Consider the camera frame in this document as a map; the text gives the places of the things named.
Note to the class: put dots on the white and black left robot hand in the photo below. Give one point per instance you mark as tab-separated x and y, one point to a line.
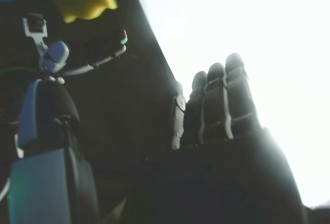
219	177

